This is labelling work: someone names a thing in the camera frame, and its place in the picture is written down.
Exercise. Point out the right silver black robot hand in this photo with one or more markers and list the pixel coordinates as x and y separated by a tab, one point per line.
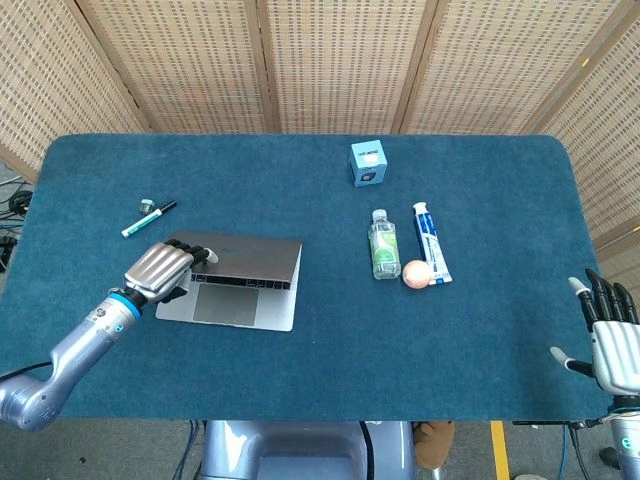
612	350

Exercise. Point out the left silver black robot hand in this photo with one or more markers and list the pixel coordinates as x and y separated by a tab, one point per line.
160	267

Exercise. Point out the silver laptop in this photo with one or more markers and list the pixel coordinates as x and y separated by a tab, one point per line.
235	285

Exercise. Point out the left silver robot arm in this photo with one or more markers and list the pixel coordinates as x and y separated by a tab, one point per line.
65	360

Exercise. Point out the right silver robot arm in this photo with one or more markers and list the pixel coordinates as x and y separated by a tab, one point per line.
627	440

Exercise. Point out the silver blue robot base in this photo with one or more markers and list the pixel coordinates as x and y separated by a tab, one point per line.
305	450

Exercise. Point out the green white marker pen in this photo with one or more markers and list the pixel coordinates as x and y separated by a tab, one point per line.
145	221

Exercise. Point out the small grey marker cap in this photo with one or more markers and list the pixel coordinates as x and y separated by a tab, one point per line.
146	205

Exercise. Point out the yellow floor tape strip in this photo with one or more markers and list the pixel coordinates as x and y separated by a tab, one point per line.
500	450

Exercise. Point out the blue white toothpaste tube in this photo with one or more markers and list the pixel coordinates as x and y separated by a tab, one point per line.
431	245

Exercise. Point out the peach coloured round ball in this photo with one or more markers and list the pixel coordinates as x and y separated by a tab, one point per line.
416	274

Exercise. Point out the blue felt table mat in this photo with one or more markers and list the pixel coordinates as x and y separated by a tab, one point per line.
350	360

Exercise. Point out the clear plastic water bottle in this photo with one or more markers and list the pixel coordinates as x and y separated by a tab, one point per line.
385	247

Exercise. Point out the light blue cube box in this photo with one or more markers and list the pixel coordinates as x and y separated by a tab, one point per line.
369	162

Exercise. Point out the woven bamboo folding screen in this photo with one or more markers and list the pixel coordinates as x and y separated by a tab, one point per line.
320	65

